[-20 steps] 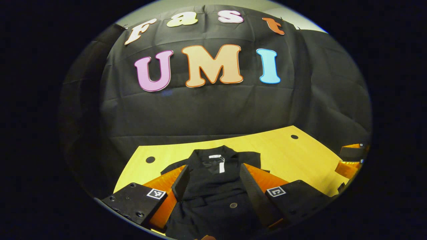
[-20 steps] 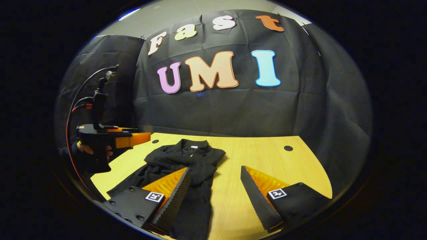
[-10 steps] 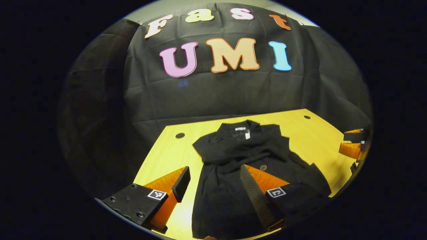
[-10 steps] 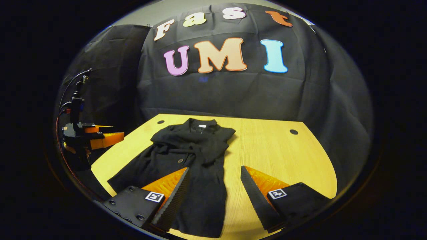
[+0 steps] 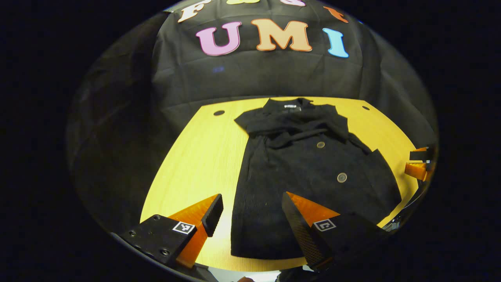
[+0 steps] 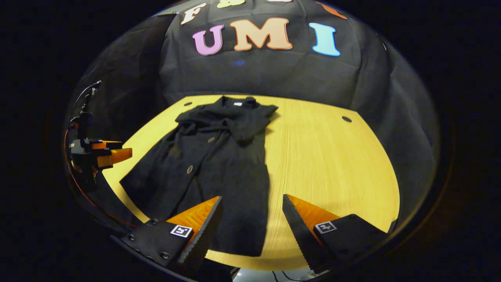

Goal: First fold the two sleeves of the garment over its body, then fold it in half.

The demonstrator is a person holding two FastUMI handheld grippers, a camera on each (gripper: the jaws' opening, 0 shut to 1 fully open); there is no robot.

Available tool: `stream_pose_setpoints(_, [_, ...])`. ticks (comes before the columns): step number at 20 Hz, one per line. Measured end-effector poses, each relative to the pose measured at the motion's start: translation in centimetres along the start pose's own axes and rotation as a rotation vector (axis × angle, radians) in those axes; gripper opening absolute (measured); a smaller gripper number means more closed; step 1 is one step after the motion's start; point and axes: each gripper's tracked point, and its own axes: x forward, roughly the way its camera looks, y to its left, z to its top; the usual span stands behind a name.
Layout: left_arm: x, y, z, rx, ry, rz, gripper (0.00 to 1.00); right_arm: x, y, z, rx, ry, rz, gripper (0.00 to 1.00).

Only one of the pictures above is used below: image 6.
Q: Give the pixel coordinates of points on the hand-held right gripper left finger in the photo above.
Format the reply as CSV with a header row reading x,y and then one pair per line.
x,y
207,235

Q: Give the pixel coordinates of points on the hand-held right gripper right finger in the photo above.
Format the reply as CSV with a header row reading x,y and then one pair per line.
x,y
299,231

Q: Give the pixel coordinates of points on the black backdrop cloth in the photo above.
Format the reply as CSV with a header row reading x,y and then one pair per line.
x,y
274,74

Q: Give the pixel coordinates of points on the black buttoned coat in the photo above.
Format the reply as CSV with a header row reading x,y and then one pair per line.
x,y
235,176

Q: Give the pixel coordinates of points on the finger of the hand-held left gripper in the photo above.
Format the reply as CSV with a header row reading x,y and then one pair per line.
x,y
115,156
105,145

